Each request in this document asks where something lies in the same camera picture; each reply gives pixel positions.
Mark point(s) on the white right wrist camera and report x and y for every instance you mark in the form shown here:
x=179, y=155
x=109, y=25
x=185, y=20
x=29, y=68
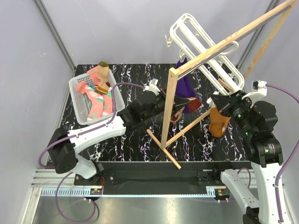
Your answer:
x=259, y=91

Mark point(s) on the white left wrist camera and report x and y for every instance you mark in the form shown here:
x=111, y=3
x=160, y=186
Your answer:
x=152, y=86

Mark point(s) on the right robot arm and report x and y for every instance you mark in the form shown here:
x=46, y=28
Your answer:
x=264, y=151

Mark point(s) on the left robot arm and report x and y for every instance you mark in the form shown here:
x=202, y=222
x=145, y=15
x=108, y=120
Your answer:
x=65, y=146

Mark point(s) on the aluminium rail frame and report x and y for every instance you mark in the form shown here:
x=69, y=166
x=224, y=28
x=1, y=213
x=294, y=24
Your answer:
x=47, y=182

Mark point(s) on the purple sock pair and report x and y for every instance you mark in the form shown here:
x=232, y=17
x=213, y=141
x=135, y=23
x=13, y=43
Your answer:
x=184, y=88

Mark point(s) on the white plastic basket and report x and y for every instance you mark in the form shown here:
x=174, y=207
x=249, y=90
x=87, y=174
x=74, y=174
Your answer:
x=81, y=103

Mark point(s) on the striped beige sock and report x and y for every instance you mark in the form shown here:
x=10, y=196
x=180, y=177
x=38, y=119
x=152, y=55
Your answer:
x=102, y=74
x=192, y=105

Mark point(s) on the white clip hanger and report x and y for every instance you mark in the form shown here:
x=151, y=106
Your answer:
x=216, y=58

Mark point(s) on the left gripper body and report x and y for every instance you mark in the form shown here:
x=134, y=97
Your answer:
x=161, y=101

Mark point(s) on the pink dotted sock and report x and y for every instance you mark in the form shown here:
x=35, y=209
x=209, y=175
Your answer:
x=107, y=97
x=96, y=99

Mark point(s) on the orange sock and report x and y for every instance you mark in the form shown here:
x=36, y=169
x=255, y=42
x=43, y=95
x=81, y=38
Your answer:
x=218, y=123

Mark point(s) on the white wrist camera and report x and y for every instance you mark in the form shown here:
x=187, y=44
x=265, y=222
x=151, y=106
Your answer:
x=152, y=86
x=259, y=91

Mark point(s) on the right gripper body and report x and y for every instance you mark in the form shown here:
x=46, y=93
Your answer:
x=237, y=107

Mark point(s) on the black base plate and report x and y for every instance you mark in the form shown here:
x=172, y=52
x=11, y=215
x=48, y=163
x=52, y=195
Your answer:
x=159, y=179

